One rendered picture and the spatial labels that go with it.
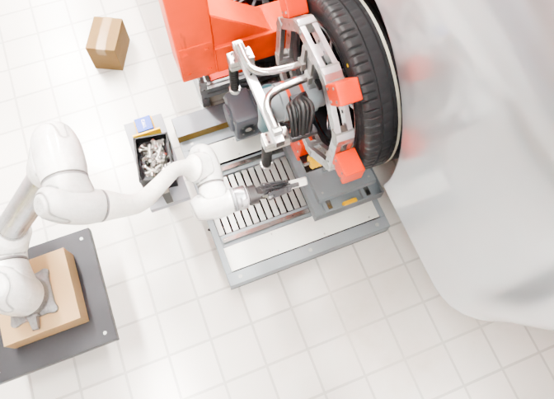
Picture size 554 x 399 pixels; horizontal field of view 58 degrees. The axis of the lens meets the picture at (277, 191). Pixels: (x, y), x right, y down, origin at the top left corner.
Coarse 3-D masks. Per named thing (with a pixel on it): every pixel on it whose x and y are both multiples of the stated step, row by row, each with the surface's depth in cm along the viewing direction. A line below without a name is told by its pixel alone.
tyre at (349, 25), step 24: (312, 0) 161; (336, 0) 157; (336, 24) 151; (360, 24) 150; (384, 24) 151; (360, 48) 148; (384, 48) 149; (360, 72) 148; (384, 72) 150; (384, 96) 151; (360, 120) 156; (384, 120) 155; (360, 144) 164; (384, 144) 162
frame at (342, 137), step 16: (304, 16) 159; (288, 32) 185; (304, 32) 156; (320, 32) 156; (288, 48) 192; (320, 64) 151; (336, 64) 151; (336, 80) 151; (336, 112) 155; (336, 128) 157; (352, 128) 159; (304, 144) 201; (320, 144) 195; (336, 144) 161; (320, 160) 186
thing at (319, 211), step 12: (288, 156) 248; (300, 168) 245; (372, 168) 244; (312, 192) 241; (360, 192) 240; (372, 192) 239; (312, 204) 238; (324, 204) 236; (336, 204) 239; (348, 204) 236; (312, 216) 240; (324, 216) 239
